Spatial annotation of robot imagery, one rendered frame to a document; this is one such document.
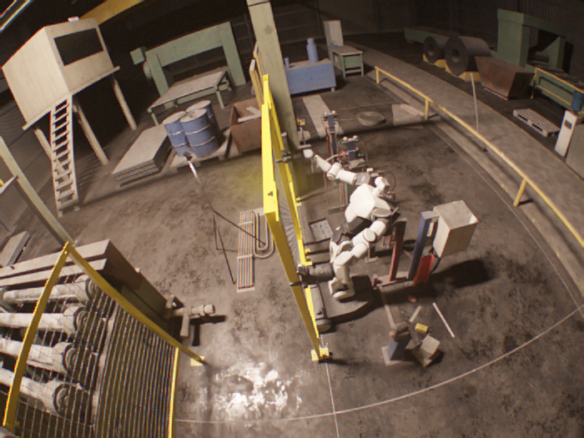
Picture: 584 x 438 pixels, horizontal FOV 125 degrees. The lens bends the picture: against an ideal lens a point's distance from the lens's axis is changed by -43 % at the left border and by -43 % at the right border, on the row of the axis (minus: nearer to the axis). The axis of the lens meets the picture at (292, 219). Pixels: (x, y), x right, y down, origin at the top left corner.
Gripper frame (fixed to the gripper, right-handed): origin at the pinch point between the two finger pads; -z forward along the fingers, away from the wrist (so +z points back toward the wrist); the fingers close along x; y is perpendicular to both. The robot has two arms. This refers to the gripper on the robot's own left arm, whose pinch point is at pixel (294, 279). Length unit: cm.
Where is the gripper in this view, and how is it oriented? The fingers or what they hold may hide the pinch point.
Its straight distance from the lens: 130.6
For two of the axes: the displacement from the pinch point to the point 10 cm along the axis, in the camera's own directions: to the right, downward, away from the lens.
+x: -1.0, -6.8, 7.3
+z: 9.8, -2.0, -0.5
